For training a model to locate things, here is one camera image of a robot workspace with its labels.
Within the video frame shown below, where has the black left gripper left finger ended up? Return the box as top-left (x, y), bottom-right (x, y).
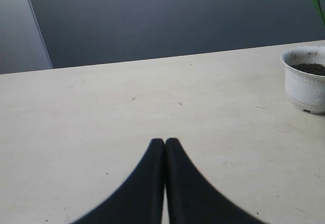
top-left (75, 139), bottom-right (165, 223)

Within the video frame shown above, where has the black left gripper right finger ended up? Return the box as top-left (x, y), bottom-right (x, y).
top-left (165, 138), bottom-right (262, 223)

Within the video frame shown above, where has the white plastic flower pot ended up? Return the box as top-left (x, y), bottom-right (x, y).
top-left (280, 46), bottom-right (324, 114)

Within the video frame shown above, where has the dark soil in pot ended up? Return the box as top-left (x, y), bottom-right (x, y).
top-left (292, 63), bottom-right (325, 76)

